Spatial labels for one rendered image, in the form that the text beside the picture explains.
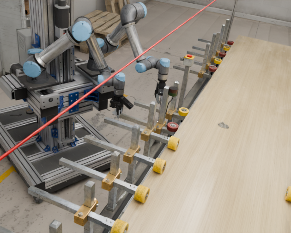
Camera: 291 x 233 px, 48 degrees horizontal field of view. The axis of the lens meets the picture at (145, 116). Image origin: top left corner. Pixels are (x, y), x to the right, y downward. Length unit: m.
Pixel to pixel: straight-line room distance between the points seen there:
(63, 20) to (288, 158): 1.82
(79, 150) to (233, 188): 1.65
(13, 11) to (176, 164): 3.17
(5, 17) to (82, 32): 2.59
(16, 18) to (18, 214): 2.53
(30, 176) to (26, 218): 0.33
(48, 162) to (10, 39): 2.17
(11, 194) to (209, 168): 1.77
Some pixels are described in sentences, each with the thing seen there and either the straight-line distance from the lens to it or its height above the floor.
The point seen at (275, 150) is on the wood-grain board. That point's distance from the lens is 2.35.
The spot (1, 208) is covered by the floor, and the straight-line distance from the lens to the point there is 2.98.
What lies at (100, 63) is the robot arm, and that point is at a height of 1.21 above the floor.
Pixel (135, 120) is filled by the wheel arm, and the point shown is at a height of 0.85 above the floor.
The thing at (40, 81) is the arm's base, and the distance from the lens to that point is 2.44.
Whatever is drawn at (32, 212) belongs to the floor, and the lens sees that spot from 2.90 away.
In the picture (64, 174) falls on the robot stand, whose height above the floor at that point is 0.22.
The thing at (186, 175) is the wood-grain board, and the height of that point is 0.90.
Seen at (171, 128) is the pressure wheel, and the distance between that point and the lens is 2.27.
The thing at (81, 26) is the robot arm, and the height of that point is 1.52.
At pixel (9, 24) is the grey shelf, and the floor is 0.78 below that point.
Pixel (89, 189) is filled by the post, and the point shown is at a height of 1.08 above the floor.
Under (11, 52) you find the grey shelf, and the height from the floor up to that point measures 0.41.
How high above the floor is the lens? 2.14
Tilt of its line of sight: 32 degrees down
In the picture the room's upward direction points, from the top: 7 degrees clockwise
